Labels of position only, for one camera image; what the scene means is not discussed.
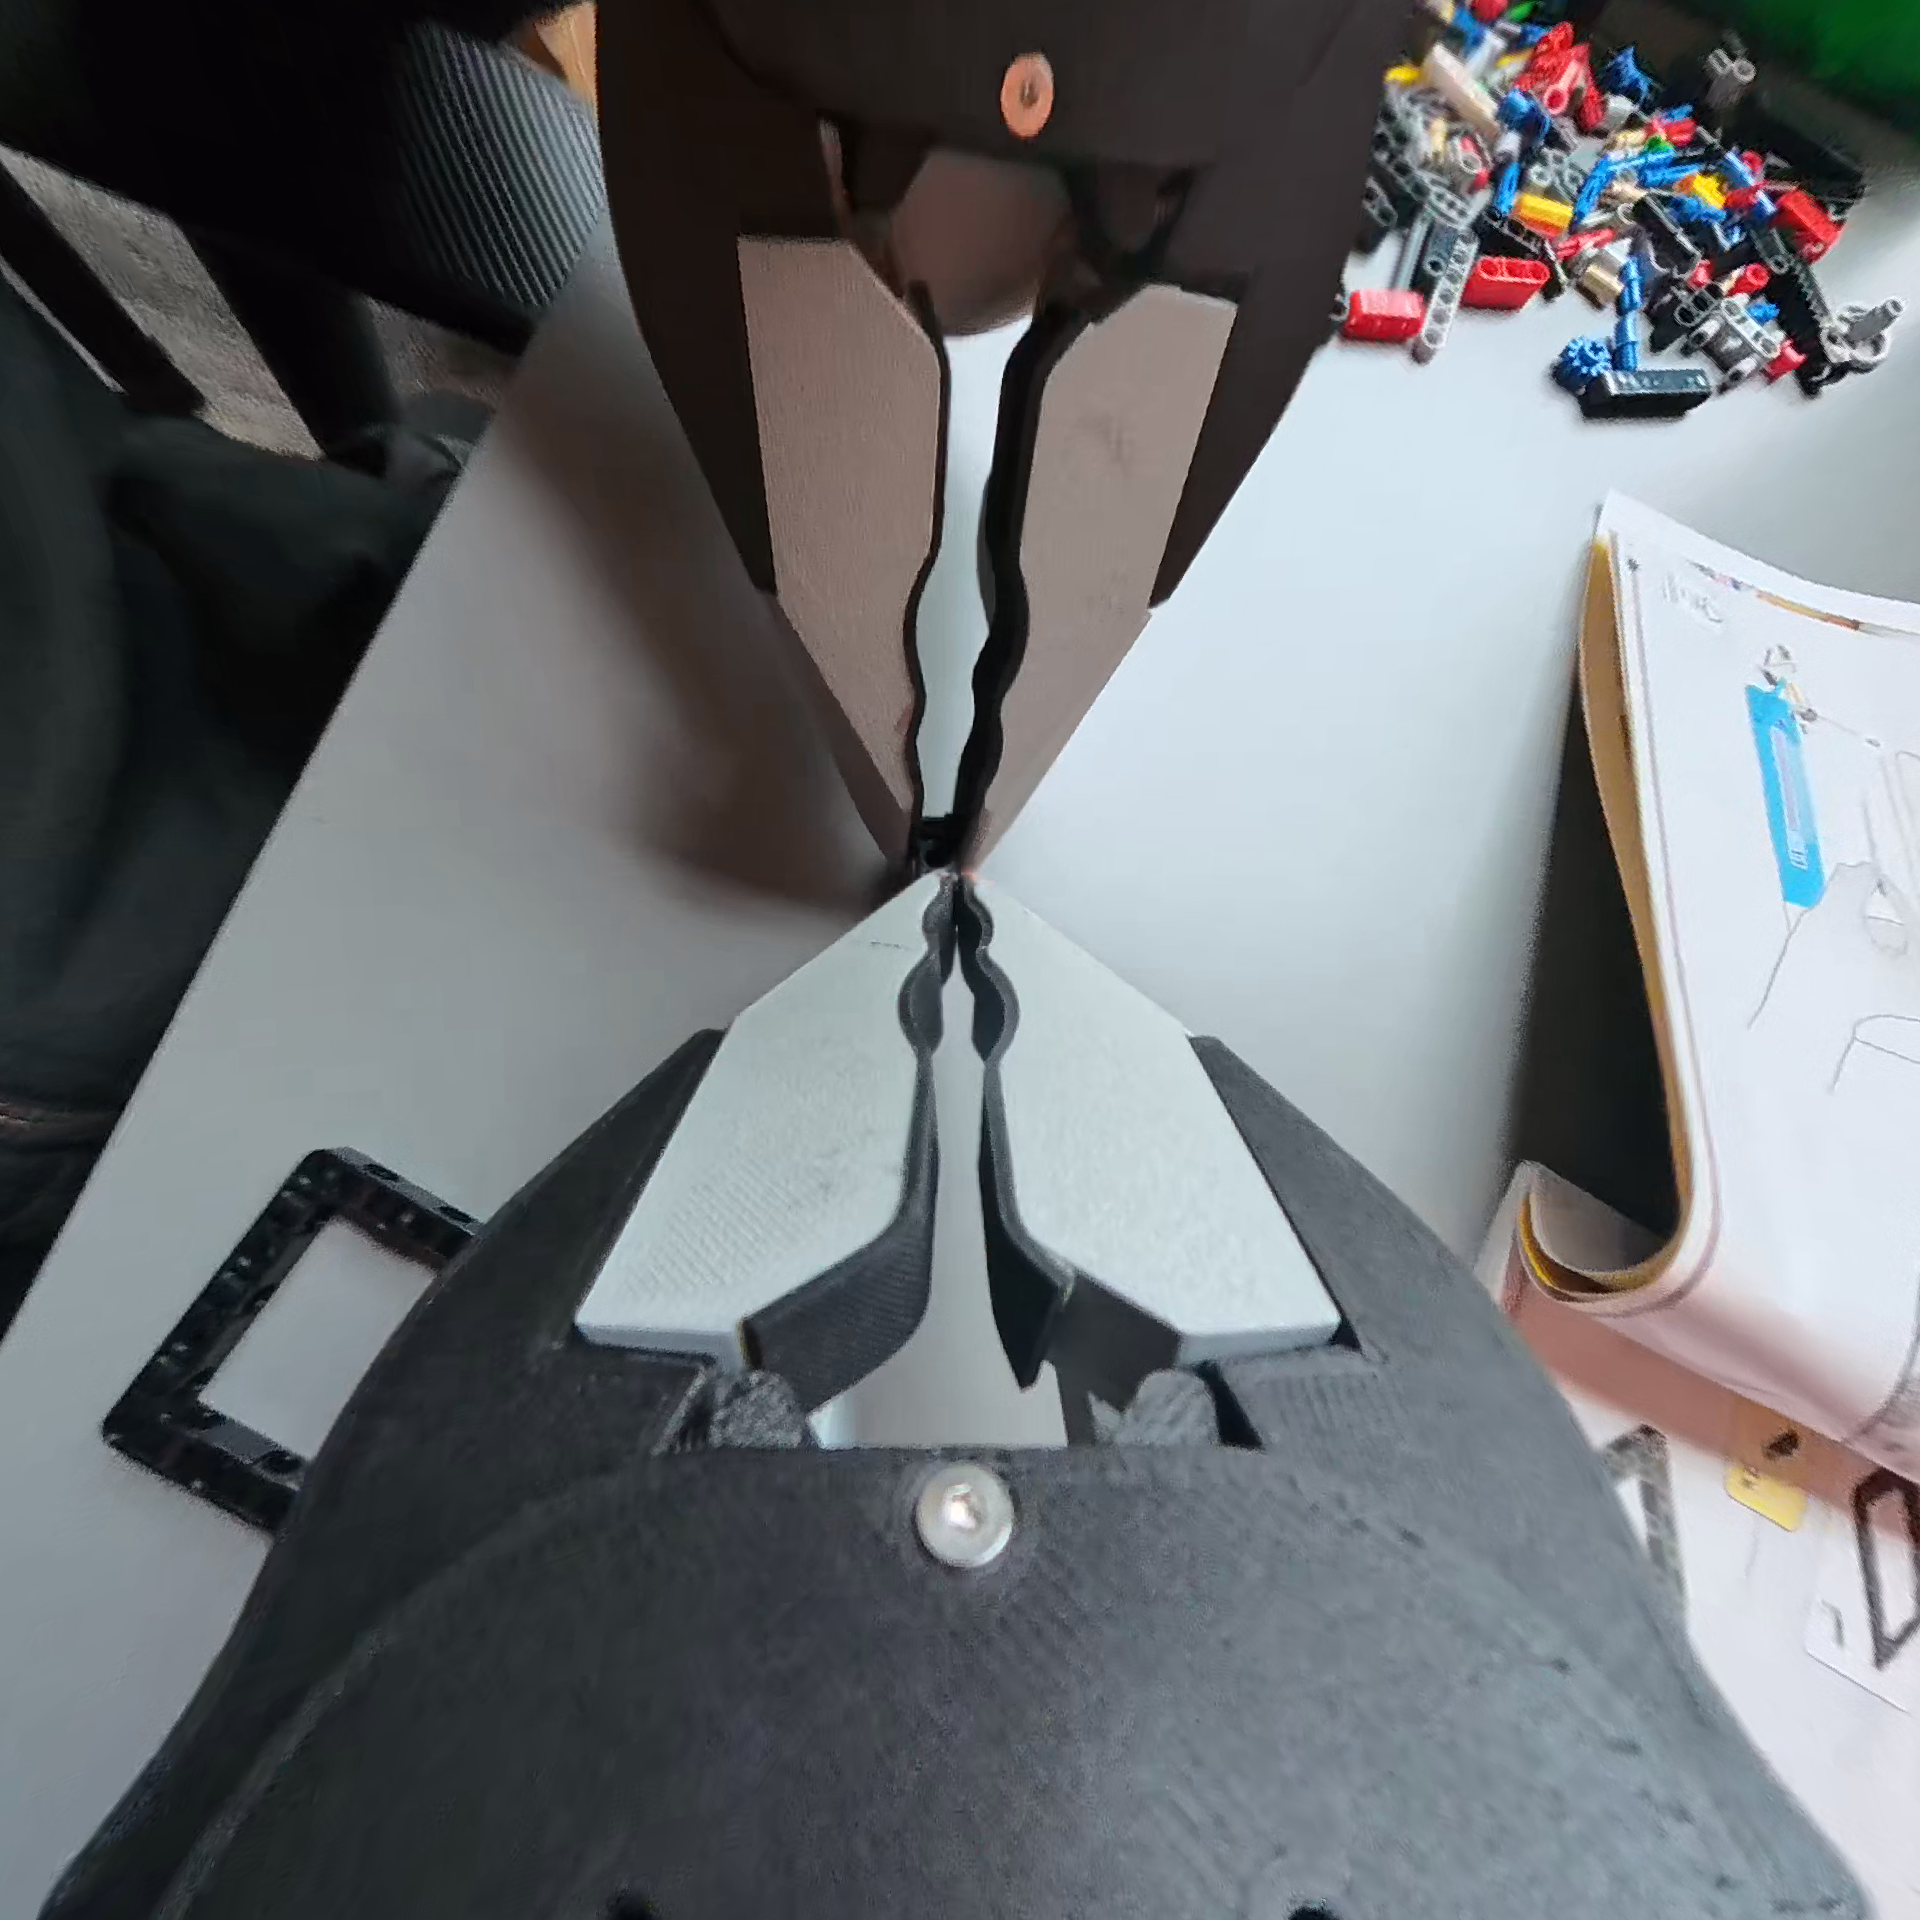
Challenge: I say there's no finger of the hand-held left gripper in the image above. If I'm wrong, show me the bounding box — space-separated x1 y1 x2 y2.
957 283 1243 869
735 232 951 863

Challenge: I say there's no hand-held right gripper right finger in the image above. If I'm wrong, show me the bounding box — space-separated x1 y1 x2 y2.
961 882 1342 1389

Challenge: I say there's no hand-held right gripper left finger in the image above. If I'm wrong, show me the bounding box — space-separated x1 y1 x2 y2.
575 874 962 1409

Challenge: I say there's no pile of lego pieces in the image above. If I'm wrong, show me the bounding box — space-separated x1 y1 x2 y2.
1334 0 1910 421

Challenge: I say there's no lego instruction booklet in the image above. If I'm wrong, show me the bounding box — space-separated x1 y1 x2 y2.
1477 485 1920 1920

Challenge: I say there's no person's left hand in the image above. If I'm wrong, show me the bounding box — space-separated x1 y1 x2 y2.
896 141 1087 335

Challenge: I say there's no green plastic bin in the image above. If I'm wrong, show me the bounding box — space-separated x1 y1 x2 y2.
1724 0 1920 91

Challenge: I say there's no person's dark jacket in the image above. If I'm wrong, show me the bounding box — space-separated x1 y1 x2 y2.
0 283 468 1322

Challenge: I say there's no black rectangular lego frame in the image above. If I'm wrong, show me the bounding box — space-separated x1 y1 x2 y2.
103 1145 483 1531

